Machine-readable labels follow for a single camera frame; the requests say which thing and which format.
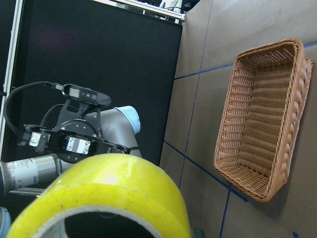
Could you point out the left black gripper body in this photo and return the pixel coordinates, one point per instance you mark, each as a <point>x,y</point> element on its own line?
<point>72,141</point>

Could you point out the yellow tape roll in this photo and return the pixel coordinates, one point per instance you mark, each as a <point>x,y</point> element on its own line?
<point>121,184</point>

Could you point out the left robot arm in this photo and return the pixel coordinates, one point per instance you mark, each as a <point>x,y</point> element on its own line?
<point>118,125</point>

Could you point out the brown wicker basket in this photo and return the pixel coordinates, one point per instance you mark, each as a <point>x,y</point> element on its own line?
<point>264,104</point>

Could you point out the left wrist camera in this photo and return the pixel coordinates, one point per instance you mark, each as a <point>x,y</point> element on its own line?
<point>86,95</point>

